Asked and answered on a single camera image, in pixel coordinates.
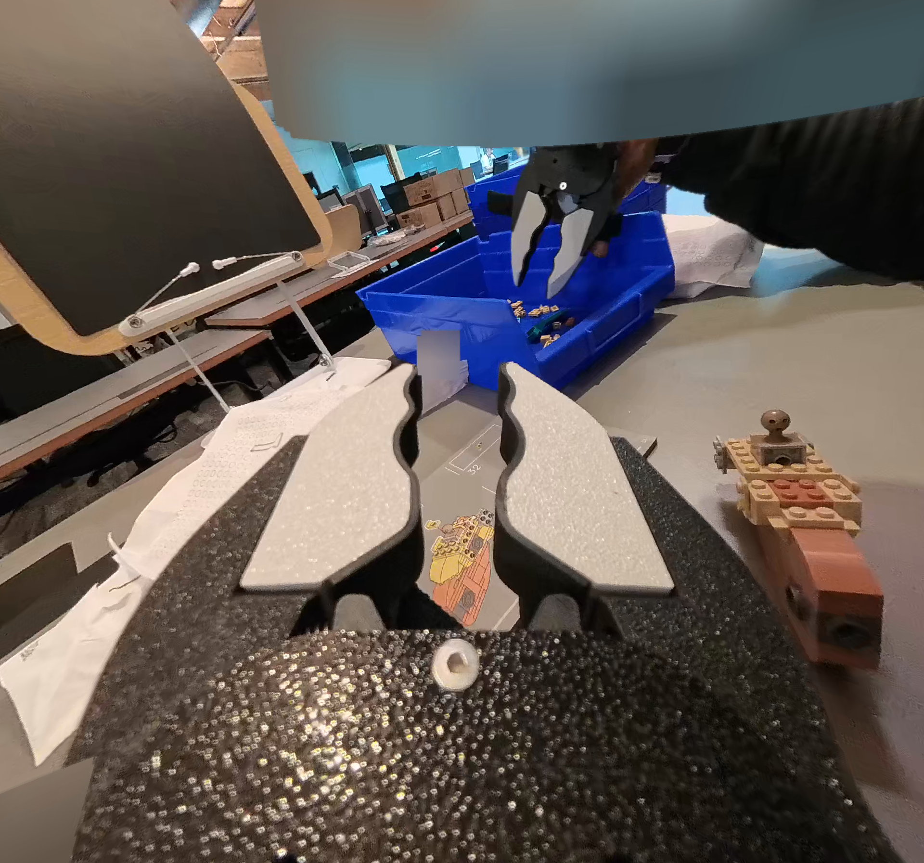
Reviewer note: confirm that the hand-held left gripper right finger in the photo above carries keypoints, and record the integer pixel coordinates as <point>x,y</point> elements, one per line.
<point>577,509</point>

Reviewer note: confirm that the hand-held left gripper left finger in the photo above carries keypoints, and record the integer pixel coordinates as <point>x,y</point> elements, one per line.
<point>339,502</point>

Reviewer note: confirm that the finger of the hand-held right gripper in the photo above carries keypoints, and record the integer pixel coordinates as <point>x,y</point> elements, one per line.
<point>525,227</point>
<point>574,246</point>

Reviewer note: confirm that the pile of tan bricks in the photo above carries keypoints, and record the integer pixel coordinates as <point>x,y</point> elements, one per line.
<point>538,312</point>

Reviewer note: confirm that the grey instruction booklet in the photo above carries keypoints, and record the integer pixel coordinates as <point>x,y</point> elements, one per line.
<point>462,487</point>

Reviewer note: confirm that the blue storage bin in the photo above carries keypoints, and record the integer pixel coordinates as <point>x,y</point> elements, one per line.
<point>491,209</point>
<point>433,329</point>

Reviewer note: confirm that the tan and brown brick model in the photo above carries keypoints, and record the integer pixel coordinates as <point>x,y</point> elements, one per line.
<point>794,495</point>

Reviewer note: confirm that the person's right forearm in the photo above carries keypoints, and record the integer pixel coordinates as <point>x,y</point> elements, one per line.
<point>794,184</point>

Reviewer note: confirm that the grey desk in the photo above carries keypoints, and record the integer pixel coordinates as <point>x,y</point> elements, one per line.
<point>758,372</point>

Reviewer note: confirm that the person's right hand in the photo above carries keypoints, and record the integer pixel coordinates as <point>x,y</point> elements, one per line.
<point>634,166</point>

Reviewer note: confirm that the teal brick separator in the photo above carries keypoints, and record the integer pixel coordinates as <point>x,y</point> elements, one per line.
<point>541,331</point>

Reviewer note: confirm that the stack of cardboard boxes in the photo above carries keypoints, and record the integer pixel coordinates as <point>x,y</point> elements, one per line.
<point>426,191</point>

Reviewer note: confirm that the white circle-print paper bag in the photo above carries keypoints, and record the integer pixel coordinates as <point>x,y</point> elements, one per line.
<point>216,459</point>
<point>711,256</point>

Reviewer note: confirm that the clear plastic wrap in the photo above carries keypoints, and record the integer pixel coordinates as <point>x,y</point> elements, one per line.
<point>390,238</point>

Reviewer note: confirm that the grey paper strip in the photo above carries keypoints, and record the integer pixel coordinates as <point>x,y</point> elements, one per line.
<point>463,394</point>

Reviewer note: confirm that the black computer monitor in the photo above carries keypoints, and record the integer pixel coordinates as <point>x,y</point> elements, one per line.
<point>363,207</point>

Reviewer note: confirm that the white tray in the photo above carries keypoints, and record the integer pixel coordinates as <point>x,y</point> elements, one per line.
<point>354,265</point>

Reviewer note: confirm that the light wooden panel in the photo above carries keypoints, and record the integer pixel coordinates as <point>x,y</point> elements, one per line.
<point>345,224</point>

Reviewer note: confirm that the long background table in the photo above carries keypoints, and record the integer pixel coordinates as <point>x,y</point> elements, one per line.
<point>108,386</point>
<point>289,303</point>

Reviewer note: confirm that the torn white paper bag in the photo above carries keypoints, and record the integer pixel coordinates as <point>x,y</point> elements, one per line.
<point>58,661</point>

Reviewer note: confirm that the black wood-rimmed panel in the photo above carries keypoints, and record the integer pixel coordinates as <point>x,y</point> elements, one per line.
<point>130,155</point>

